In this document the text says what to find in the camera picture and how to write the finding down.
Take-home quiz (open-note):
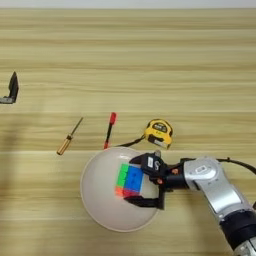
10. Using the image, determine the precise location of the white round plate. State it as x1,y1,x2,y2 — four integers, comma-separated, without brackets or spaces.
79,146,161,233

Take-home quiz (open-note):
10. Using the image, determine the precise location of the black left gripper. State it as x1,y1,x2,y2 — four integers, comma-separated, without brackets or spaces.
0,71,20,105

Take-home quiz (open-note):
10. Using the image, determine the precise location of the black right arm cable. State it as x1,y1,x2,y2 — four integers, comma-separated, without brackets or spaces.
179,156,256,176

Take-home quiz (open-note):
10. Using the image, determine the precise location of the wooden handle screwdriver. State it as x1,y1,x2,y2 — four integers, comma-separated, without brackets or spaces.
56,116,84,156

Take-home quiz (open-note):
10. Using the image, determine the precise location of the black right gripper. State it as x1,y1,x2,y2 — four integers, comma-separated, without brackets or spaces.
123,151,188,211

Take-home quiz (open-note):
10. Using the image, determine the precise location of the red and black marker pen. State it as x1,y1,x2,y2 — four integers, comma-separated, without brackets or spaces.
103,112,118,150

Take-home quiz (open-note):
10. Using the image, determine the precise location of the colourful puzzle cube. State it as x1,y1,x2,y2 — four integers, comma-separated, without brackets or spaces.
114,162,145,200

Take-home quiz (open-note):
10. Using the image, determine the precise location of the yellow tape measure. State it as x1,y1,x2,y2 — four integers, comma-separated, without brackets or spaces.
114,118,174,150

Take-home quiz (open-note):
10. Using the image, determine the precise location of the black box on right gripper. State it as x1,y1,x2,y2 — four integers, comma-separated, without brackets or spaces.
140,152,169,183

